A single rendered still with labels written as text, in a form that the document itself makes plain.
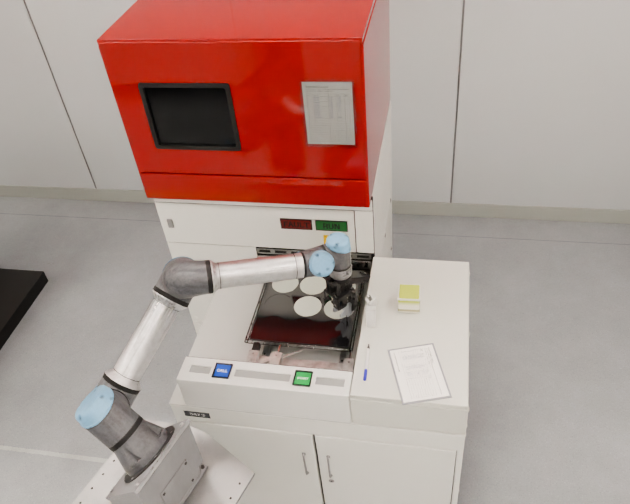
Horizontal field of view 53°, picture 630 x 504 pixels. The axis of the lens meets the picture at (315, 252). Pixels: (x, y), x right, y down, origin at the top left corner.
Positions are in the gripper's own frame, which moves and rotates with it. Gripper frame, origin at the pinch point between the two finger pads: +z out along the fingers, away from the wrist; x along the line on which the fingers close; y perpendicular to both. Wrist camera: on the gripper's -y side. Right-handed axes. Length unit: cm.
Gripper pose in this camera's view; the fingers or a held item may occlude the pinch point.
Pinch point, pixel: (348, 312)
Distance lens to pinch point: 223.9
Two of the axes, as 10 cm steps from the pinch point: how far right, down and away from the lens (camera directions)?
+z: 0.9, 7.5, 6.6
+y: -7.7, 4.7, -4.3
